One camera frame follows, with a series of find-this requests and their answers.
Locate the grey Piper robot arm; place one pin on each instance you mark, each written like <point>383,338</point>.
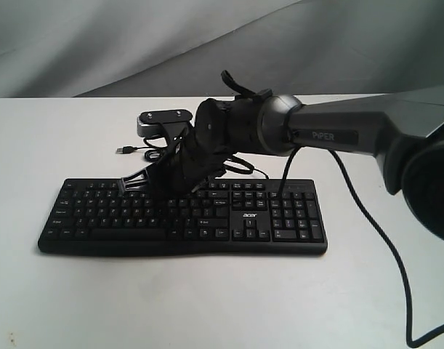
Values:
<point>404,132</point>

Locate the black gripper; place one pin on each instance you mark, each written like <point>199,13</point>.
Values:
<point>185,165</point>

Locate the grey backdrop cloth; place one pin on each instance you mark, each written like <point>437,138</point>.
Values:
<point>179,48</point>

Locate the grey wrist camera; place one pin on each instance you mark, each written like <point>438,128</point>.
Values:
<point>166,124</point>

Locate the black Acer keyboard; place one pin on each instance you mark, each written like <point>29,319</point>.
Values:
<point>91,217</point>

